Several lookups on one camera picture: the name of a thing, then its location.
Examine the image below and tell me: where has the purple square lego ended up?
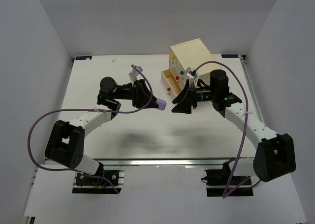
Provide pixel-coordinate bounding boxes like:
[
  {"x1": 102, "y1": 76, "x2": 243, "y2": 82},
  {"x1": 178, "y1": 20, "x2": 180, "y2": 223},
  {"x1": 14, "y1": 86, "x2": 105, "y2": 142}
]
[{"x1": 156, "y1": 98, "x2": 167, "y2": 111}]

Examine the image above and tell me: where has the cream plastic drawer cabinet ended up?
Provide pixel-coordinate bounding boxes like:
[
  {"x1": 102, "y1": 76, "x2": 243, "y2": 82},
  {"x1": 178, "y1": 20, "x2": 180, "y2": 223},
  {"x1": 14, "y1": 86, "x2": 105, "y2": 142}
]
[{"x1": 161, "y1": 38, "x2": 221, "y2": 100}]

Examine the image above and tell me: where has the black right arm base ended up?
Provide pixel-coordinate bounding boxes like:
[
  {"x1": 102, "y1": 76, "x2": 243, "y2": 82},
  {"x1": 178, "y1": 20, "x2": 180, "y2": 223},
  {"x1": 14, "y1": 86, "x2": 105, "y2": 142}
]
[{"x1": 201, "y1": 165, "x2": 253, "y2": 197}]

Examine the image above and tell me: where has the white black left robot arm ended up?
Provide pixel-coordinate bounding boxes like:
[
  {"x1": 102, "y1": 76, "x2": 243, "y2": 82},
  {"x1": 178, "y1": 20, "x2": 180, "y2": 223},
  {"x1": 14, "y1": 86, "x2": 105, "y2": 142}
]
[{"x1": 45, "y1": 77, "x2": 166, "y2": 176}]

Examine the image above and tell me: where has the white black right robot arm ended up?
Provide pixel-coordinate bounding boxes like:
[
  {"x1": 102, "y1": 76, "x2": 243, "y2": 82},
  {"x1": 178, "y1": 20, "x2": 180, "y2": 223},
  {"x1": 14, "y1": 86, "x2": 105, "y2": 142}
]
[{"x1": 172, "y1": 69, "x2": 296, "y2": 182}]

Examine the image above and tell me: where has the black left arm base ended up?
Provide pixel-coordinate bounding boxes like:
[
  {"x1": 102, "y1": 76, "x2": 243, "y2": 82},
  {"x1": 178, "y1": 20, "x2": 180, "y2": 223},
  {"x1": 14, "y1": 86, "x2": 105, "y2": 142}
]
[{"x1": 72, "y1": 168, "x2": 125, "y2": 194}]

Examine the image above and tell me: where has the black table label right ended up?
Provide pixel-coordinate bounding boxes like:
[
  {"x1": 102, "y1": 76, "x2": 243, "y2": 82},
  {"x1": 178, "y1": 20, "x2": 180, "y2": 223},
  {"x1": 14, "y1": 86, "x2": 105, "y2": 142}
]
[{"x1": 221, "y1": 54, "x2": 239, "y2": 58}]

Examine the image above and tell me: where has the black table label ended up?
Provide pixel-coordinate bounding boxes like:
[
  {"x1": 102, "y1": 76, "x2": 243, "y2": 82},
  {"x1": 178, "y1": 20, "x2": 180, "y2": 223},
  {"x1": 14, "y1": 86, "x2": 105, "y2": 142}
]
[
  {"x1": 75, "y1": 56, "x2": 92, "y2": 61},
  {"x1": 221, "y1": 54, "x2": 239, "y2": 58}
]

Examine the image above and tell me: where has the black table label left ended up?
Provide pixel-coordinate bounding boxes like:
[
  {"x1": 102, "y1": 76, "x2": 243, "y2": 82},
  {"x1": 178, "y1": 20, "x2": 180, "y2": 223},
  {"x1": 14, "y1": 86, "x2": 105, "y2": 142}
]
[{"x1": 75, "y1": 56, "x2": 92, "y2": 61}]

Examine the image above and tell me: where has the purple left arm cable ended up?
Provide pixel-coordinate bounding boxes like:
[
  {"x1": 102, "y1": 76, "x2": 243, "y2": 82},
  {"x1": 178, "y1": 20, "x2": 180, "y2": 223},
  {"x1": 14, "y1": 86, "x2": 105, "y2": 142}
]
[{"x1": 27, "y1": 64, "x2": 154, "y2": 194}]

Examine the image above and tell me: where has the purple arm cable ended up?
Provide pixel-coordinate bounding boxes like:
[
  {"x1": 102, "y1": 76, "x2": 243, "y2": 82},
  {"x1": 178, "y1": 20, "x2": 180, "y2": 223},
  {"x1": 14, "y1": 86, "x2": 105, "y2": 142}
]
[
  {"x1": 27, "y1": 64, "x2": 154, "y2": 194},
  {"x1": 194, "y1": 61, "x2": 261, "y2": 199}
]

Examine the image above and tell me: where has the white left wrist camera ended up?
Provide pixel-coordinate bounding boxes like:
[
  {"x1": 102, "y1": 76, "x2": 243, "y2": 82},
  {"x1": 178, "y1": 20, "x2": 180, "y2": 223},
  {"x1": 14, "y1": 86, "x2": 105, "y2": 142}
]
[{"x1": 128, "y1": 64, "x2": 143, "y2": 85}]

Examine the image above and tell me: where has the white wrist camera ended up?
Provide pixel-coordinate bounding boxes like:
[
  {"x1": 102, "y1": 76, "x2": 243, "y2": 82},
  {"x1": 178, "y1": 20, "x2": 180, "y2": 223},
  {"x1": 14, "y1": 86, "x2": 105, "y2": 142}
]
[
  {"x1": 128, "y1": 64, "x2": 143, "y2": 85},
  {"x1": 186, "y1": 67, "x2": 199, "y2": 87}
]

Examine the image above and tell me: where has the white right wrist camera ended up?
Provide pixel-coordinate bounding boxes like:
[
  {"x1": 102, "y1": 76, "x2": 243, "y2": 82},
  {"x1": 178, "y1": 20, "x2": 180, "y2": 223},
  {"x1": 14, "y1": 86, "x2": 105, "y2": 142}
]
[{"x1": 186, "y1": 67, "x2": 199, "y2": 87}]

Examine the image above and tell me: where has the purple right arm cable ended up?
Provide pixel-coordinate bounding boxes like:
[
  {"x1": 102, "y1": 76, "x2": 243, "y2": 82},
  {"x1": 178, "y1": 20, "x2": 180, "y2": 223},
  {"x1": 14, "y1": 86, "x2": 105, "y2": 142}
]
[{"x1": 194, "y1": 61, "x2": 261, "y2": 199}]

